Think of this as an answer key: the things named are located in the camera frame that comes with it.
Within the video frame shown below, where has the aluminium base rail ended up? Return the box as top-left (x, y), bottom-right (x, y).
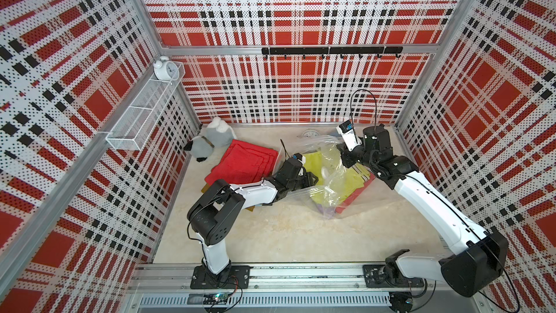
top-left (121, 262), bottom-right (496, 312)

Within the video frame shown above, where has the yellow garment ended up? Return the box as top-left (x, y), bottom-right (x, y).
top-left (304, 143), bottom-right (371, 214)

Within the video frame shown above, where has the clear plastic vacuum bag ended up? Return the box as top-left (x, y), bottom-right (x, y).
top-left (281, 132), bottom-right (405, 220)

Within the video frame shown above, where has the red garment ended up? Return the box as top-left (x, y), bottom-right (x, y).
top-left (335, 175), bottom-right (375, 214)
top-left (205, 139), bottom-right (278, 185)

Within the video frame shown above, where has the grey white plush toy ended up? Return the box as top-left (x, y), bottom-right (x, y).
top-left (184, 117), bottom-right (237, 162)

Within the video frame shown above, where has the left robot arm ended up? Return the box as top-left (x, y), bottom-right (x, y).
top-left (187, 154), bottom-right (319, 275)

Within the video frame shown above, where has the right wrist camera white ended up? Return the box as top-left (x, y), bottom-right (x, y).
top-left (336, 120), bottom-right (362, 152)

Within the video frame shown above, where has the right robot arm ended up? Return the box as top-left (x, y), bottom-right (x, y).
top-left (337, 120), bottom-right (508, 297)

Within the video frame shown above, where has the white vacuum bag valve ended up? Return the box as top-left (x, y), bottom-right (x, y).
top-left (321, 167), bottom-right (331, 180)

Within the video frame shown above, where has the black wall hook rail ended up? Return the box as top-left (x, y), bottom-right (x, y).
top-left (261, 46), bottom-right (403, 57)

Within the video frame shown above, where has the white wire mesh shelf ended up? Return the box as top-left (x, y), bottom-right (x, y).
top-left (107, 62), bottom-right (185, 151)

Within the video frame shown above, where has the white alarm clock on shelf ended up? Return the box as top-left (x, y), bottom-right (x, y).
top-left (153, 56), bottom-right (180, 81)

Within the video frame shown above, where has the white alarm clock on table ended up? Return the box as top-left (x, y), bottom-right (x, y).
top-left (301, 129), bottom-right (321, 139)

